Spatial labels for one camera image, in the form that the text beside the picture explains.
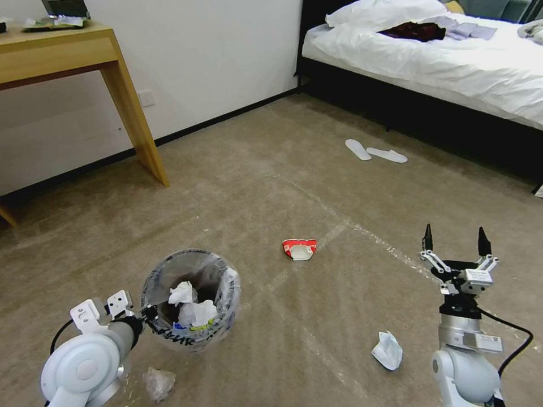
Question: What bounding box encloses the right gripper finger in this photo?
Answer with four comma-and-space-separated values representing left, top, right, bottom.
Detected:
475, 227, 500, 274
419, 223, 451, 275

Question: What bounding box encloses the trash bin with clear bag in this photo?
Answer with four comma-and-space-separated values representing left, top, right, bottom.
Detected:
140, 247, 243, 353

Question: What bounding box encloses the blue yellow wrapper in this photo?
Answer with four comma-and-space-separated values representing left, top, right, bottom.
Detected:
172, 320, 216, 335

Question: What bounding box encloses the crumpled white tissue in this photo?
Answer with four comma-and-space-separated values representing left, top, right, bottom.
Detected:
168, 281, 199, 307

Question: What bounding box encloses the large crumpled white paper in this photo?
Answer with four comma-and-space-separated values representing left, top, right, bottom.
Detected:
178, 299, 218, 327

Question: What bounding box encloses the crumpled clear plastic wrap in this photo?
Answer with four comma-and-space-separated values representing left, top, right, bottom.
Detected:
142, 366, 177, 404

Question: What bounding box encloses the crumpled white paper packet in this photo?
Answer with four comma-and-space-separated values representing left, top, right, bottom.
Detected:
371, 331, 404, 371

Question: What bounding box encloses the white slipper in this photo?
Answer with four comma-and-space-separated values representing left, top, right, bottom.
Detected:
366, 146, 409, 164
344, 138, 373, 162

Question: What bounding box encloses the crushed red paper cup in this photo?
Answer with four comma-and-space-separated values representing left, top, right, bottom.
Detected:
281, 238, 318, 262

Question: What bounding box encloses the white duvet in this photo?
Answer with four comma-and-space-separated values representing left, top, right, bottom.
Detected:
301, 16, 543, 130

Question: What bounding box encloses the lavender cloth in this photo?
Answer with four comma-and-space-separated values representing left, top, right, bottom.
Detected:
432, 15, 498, 42

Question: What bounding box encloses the grey crumpled garment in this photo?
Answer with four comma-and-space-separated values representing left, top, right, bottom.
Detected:
516, 19, 543, 45

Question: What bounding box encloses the dark red garment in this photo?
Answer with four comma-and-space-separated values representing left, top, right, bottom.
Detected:
377, 21, 447, 44

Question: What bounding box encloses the green chair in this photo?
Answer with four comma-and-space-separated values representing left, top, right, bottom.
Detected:
459, 0, 543, 23

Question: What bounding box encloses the white pillow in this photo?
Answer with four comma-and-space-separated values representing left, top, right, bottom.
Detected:
325, 0, 450, 29

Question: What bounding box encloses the wooden desk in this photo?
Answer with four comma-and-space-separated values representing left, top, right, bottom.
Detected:
0, 20, 171, 228

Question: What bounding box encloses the green wrapper litter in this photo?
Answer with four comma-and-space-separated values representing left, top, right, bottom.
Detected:
21, 16, 92, 33

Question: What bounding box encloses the black monitor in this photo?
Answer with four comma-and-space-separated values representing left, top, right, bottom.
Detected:
41, 0, 91, 20

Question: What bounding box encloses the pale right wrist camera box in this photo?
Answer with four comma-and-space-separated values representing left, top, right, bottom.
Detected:
463, 268, 494, 294

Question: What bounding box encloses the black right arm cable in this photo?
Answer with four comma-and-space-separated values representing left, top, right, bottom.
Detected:
478, 308, 534, 379

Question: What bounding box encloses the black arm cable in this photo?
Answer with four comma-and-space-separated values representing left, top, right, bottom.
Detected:
50, 318, 74, 355
478, 308, 534, 379

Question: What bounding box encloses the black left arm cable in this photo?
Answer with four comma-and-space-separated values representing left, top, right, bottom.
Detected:
50, 318, 74, 355

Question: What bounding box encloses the black bed frame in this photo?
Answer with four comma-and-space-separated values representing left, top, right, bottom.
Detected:
294, 0, 543, 197

